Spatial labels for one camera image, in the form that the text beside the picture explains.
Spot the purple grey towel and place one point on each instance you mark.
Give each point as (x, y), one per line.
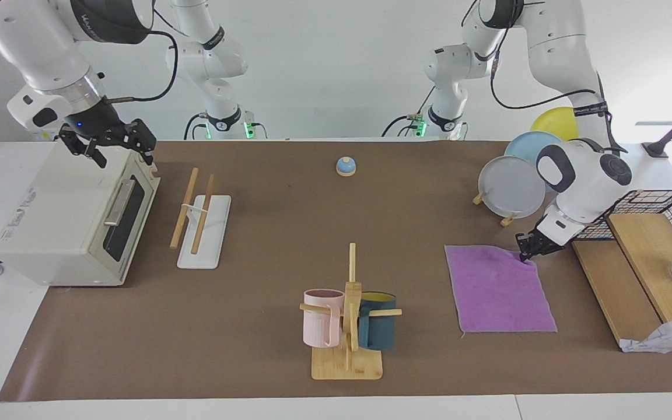
(496, 291)

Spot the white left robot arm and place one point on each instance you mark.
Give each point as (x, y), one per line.
(581, 175)

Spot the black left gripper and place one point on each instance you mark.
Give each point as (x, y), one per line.
(540, 242)

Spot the wooden mug tree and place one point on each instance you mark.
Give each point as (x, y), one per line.
(347, 364)

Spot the light blue plate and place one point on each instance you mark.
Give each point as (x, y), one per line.
(525, 149)

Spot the pink mug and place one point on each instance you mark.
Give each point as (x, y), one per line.
(319, 324)

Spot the yellow plate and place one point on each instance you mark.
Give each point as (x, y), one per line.
(555, 122)

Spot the wooden plate rack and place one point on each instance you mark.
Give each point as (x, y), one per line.
(508, 220)

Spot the grey plate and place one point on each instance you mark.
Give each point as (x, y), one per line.
(508, 186)

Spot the blue call bell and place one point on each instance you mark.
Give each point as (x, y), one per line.
(346, 168)

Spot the white towel rack wooden bars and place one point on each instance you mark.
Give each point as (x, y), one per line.
(207, 233)

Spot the wooden two-tier shelf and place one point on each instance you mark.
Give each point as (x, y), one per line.
(616, 286)

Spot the beige toaster oven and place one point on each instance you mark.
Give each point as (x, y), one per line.
(62, 216)

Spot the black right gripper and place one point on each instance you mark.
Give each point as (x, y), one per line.
(105, 131)

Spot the dark teal mug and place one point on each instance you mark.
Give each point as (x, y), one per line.
(380, 329)

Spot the brown table mat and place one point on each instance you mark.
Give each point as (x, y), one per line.
(312, 233)

